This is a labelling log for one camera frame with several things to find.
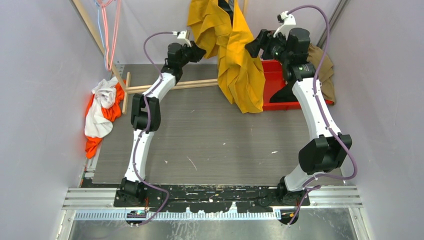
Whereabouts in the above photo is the pink wire hanger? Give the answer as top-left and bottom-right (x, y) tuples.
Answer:
(96, 0), (123, 72)

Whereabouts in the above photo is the white cloth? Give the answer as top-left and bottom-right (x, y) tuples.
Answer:
(84, 76), (118, 138)

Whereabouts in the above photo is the orange cloth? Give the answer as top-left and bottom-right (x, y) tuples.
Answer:
(84, 81), (125, 159)

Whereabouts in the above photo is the tan brown garment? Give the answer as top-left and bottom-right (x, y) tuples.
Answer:
(307, 44), (336, 105)

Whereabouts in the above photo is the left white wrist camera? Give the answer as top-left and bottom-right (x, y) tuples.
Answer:
(172, 30), (192, 48)

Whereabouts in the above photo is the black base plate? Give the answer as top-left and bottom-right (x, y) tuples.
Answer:
(121, 184), (310, 214)

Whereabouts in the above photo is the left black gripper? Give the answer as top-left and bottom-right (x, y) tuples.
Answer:
(178, 41), (206, 68)

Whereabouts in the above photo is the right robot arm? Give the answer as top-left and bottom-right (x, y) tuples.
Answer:
(245, 27), (352, 206)

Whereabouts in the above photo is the aluminium rail frame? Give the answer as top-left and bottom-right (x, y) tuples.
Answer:
(56, 184), (372, 240)

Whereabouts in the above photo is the blue wire hanger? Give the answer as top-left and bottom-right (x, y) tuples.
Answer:
(94, 0), (105, 50)

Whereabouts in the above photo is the black garment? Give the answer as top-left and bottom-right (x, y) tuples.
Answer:
(269, 85), (298, 103)

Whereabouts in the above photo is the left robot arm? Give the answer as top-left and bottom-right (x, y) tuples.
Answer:
(113, 40), (206, 207)

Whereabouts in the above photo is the yellow pleated skirt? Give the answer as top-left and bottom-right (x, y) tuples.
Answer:
(187, 0), (266, 114)

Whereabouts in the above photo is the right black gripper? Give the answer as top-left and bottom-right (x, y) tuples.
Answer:
(244, 29), (291, 65)

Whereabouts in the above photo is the wooden clothes rack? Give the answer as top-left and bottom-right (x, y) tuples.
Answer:
(70, 0), (250, 115)

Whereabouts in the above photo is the red plastic bin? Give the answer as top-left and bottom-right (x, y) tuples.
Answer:
(259, 59), (335, 112)

